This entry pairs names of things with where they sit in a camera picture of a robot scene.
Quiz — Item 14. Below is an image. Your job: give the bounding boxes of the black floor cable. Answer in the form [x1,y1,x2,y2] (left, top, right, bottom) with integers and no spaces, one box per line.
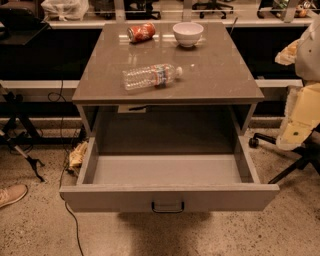
[46,79,85,256]

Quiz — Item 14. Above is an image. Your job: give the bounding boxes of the white plastic bag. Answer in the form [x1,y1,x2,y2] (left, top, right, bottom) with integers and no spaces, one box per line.
[41,0,89,21]

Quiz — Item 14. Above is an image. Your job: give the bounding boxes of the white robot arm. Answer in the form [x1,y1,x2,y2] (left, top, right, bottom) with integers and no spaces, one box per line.
[275,16,320,150]

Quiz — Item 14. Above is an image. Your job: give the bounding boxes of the white ceramic bowl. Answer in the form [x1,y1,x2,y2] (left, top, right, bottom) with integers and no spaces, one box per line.
[173,22,204,47]

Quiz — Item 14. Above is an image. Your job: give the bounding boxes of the distant black office chair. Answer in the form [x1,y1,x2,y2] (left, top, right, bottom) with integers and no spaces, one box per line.
[192,0,234,19]

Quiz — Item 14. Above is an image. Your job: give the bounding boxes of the black drawer handle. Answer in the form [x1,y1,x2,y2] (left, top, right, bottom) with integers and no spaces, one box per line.
[151,202,185,214]

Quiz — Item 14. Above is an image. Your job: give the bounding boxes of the black desk at left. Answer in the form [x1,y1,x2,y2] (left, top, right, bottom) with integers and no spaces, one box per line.
[0,4,49,45]

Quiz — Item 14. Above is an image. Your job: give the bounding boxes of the black tripod stand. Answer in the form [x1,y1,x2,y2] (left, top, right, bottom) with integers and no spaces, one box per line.
[0,85,44,182]

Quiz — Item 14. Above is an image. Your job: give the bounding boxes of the black office chair base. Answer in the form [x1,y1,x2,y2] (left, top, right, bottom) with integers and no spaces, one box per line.
[248,128,320,184]

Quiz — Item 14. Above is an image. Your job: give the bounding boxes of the tan shoe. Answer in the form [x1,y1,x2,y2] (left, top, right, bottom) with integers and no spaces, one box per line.
[0,184,28,208]

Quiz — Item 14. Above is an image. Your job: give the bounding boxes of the grey drawer cabinet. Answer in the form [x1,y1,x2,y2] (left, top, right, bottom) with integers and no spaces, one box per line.
[73,23,263,130]

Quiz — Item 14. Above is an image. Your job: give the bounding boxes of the clear plastic water bottle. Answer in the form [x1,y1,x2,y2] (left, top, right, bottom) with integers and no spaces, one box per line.
[122,64,183,91]

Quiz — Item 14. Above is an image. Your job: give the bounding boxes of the crushed orange soda can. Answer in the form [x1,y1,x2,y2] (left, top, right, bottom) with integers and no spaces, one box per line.
[127,23,156,43]

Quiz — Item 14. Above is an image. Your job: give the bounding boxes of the open grey top drawer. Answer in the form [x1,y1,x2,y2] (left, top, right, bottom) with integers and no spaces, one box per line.
[60,136,279,212]

